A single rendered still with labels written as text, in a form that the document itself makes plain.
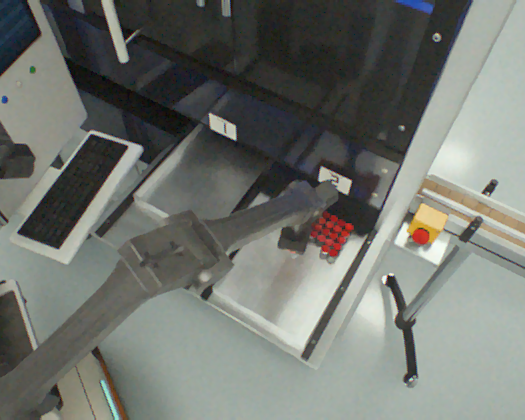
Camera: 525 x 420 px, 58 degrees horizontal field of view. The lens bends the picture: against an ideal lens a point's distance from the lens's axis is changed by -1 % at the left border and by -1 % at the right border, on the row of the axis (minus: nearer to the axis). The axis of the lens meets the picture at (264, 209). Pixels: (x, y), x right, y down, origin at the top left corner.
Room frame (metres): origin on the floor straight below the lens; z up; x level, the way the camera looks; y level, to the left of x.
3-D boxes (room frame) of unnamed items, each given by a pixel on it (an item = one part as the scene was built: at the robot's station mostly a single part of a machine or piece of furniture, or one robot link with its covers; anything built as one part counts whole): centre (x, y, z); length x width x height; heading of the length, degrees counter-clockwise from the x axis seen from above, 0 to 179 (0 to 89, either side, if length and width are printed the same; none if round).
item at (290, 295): (0.53, -0.08, 0.90); 0.34 x 0.26 x 0.04; 150
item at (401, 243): (0.64, -0.44, 0.87); 0.14 x 0.13 x 0.02; 151
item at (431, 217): (0.61, -0.41, 0.99); 0.08 x 0.07 x 0.07; 151
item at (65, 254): (0.81, 0.60, 0.79); 0.45 x 0.28 x 0.03; 161
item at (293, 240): (0.56, -0.08, 1.03); 0.10 x 0.07 x 0.07; 165
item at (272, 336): (0.65, 0.05, 0.87); 0.70 x 0.48 x 0.02; 61
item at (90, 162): (0.80, 0.57, 0.82); 0.40 x 0.14 x 0.02; 161
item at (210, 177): (0.79, 0.17, 0.90); 0.34 x 0.26 x 0.04; 151
